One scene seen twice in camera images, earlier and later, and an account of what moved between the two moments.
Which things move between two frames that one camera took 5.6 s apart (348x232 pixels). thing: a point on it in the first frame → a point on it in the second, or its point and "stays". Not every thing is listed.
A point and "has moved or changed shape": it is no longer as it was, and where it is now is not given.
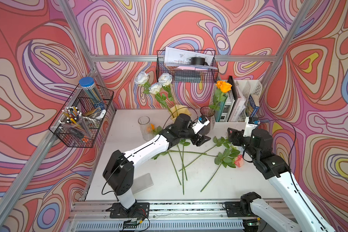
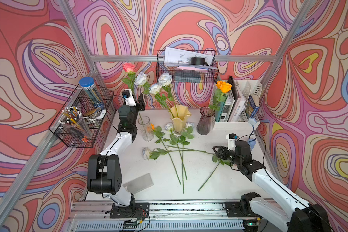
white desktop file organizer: (235, 101) stays
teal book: (217, 112) stays
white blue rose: (154, 88) stays
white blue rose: (142, 79) stays
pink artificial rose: (229, 157) has moved or changed shape
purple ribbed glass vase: (208, 111) stays
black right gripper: (236, 135) → (222, 151)
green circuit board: (130, 224) stays
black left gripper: (200, 141) → (140, 105)
